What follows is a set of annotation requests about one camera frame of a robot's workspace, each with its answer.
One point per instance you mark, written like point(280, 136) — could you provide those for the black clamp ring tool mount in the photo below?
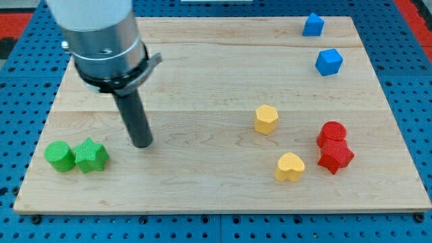
point(127, 83)

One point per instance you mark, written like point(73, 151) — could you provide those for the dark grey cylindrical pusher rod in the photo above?
point(134, 117)

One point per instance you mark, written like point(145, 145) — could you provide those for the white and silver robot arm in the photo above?
point(109, 55)

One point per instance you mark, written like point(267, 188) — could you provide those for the yellow hexagon block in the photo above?
point(265, 119)

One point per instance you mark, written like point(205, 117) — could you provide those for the yellow heart block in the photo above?
point(290, 167)

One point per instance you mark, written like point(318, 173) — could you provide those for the green star block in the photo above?
point(90, 156)

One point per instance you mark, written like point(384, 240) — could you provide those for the green cylinder block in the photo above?
point(60, 156)

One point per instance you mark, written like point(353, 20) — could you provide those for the light wooden board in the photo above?
point(206, 157)

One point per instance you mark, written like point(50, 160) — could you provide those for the blue triangular prism block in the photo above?
point(313, 25)

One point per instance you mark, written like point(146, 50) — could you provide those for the blue cube block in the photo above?
point(329, 62)

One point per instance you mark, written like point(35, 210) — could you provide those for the red cylinder block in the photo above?
point(332, 130)

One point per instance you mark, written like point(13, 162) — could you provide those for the red star block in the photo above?
point(335, 155)

